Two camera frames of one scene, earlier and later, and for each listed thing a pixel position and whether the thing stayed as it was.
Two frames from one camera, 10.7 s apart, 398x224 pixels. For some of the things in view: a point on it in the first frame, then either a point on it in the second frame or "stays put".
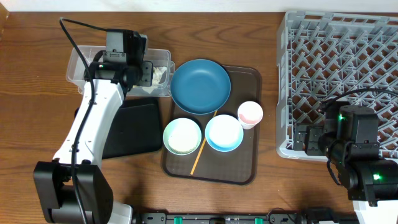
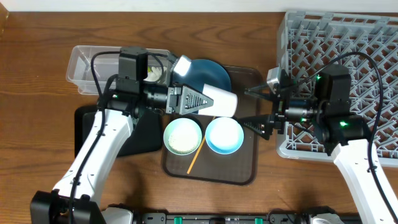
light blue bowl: [224, 133] stays put
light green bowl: [182, 136] stays put
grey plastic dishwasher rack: [348, 58] stays put
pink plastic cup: [250, 113] → [224, 104]
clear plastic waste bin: [163, 70] stays put
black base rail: [218, 218] stays put
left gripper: [147, 69] → [176, 98]
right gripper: [314, 132] → [268, 123]
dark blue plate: [200, 86] stays put
